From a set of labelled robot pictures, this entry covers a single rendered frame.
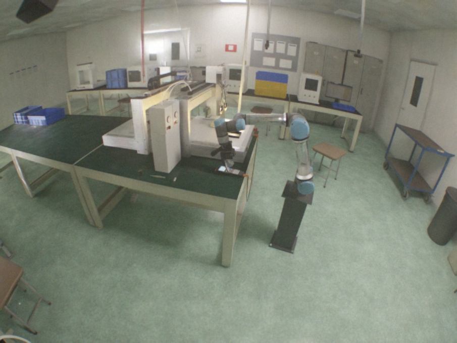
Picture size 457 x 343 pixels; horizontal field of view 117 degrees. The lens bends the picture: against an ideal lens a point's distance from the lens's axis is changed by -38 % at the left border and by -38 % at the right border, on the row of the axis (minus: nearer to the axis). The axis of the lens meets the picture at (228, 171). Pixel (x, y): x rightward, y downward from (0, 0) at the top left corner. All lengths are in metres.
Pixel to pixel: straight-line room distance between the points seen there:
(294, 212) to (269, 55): 4.60
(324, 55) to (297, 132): 4.25
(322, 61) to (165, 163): 4.56
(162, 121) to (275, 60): 4.66
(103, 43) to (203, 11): 3.53
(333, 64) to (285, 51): 1.22
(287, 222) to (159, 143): 1.18
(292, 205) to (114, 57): 6.99
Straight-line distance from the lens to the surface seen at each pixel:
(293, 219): 1.86
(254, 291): 1.82
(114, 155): 1.99
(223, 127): 1.39
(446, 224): 3.13
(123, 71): 5.39
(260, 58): 5.85
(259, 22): 5.91
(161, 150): 1.54
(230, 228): 1.53
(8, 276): 1.84
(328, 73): 5.51
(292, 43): 5.83
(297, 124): 1.33
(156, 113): 1.46
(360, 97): 5.80
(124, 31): 7.48
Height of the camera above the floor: 1.59
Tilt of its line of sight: 32 degrees down
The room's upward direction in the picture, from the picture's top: 3 degrees clockwise
